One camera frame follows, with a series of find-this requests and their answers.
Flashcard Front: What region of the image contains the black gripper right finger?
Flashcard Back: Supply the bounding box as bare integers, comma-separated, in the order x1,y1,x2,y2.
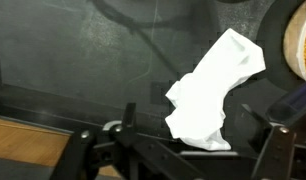
241,103,306,180

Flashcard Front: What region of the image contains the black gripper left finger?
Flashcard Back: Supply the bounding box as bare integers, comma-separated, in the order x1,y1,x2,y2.
49,102,207,180

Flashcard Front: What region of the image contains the white napkin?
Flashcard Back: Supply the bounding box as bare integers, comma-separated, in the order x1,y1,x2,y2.
164,27,267,152

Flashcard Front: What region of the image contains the black service cart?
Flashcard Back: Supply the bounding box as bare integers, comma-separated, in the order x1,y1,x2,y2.
0,0,306,158

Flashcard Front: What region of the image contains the woven wicker basket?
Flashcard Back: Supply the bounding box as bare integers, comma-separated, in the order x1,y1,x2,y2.
282,0,306,82

